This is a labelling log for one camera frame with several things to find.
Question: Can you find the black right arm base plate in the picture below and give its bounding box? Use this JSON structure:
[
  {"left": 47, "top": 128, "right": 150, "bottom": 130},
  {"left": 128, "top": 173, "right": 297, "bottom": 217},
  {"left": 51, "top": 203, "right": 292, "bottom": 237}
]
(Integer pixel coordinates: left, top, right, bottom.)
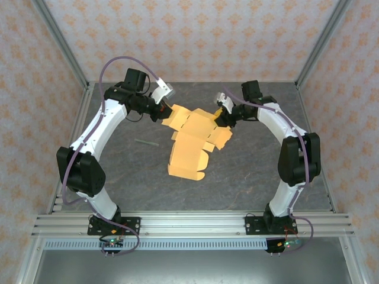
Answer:
[{"left": 245, "top": 215, "right": 298, "bottom": 236}]

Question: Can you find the grey metal panel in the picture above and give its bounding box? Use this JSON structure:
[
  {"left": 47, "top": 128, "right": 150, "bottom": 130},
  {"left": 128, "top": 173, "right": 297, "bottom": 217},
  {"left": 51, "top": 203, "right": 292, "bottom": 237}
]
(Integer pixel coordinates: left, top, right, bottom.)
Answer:
[{"left": 31, "top": 250, "right": 354, "bottom": 284}]

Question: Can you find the aluminium frame post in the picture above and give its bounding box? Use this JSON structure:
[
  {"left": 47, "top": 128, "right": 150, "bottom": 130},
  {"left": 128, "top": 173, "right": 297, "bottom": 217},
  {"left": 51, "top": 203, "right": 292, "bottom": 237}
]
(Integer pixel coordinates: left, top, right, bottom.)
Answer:
[
  {"left": 295, "top": 0, "right": 354, "bottom": 90},
  {"left": 31, "top": 0, "right": 91, "bottom": 90}
]

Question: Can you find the small grey-green strip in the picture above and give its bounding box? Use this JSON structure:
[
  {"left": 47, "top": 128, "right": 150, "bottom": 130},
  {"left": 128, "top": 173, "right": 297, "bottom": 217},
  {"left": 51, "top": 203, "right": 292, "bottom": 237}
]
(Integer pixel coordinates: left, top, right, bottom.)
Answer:
[{"left": 134, "top": 138, "right": 159, "bottom": 147}]

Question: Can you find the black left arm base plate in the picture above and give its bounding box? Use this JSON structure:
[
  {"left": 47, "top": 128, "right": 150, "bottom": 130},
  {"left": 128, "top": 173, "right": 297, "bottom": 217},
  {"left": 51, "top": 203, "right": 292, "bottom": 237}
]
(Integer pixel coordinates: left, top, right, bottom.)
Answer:
[{"left": 86, "top": 215, "right": 142, "bottom": 236}]

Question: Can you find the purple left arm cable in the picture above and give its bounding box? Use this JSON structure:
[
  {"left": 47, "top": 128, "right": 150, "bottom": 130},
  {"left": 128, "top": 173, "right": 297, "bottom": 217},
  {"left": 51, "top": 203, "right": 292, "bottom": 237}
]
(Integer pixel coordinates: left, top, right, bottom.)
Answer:
[{"left": 60, "top": 56, "right": 162, "bottom": 256}]

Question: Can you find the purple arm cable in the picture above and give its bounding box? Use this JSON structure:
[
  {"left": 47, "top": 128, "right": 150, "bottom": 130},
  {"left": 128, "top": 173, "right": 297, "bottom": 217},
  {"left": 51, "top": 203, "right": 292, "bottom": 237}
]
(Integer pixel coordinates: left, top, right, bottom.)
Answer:
[
  {"left": 60, "top": 56, "right": 162, "bottom": 256},
  {"left": 221, "top": 85, "right": 315, "bottom": 255}
]

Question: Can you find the grey slotted cable duct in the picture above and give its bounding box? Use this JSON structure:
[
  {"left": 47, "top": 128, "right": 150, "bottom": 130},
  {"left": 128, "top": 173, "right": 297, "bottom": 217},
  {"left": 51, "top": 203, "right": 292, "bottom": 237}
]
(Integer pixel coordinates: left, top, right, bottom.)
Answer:
[{"left": 44, "top": 239, "right": 269, "bottom": 251}]

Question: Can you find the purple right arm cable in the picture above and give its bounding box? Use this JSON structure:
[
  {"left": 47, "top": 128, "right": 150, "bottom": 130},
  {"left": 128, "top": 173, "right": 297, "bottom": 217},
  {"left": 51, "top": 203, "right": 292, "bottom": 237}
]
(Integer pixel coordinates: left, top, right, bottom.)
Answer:
[{"left": 221, "top": 85, "right": 315, "bottom": 255}]

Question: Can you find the aluminium mounting rail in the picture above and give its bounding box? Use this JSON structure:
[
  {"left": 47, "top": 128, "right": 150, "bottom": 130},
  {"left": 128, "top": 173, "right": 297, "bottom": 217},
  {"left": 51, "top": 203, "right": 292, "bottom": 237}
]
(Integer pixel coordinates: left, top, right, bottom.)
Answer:
[{"left": 31, "top": 211, "right": 355, "bottom": 237}]

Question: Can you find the aluminium side rail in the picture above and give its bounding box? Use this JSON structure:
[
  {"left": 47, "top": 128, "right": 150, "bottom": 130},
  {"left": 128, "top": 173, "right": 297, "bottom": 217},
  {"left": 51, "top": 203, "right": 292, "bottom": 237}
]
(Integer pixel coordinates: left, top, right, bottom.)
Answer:
[
  {"left": 296, "top": 82, "right": 338, "bottom": 214},
  {"left": 46, "top": 82, "right": 95, "bottom": 214}
]

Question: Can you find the orange paper box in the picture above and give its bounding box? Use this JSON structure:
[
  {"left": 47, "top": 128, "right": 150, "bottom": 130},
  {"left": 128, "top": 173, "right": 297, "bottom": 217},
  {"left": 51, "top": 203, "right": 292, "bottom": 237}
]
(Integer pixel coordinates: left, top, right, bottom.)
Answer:
[{"left": 161, "top": 104, "right": 233, "bottom": 182}]

